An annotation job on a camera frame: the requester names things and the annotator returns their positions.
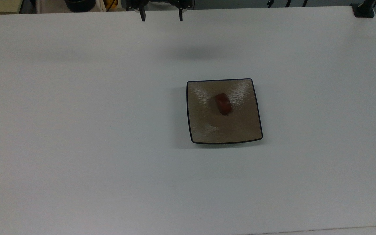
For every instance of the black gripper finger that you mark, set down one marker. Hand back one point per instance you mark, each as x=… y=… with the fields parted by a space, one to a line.
x=142 y=14
x=180 y=14

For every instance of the small reddish-brown round food item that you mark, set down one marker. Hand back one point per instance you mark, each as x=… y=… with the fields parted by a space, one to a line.
x=223 y=103

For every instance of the black round container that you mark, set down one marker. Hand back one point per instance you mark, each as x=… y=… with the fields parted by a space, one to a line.
x=80 y=5

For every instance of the square brown ceramic plate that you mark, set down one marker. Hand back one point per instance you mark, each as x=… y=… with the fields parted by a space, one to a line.
x=207 y=127

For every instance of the yellow object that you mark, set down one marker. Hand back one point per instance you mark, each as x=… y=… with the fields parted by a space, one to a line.
x=111 y=4

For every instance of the black tripod legs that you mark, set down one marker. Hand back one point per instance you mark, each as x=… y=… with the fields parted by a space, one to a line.
x=287 y=2

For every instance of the black camera pole with clamp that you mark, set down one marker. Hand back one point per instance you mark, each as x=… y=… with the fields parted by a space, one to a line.
x=363 y=9

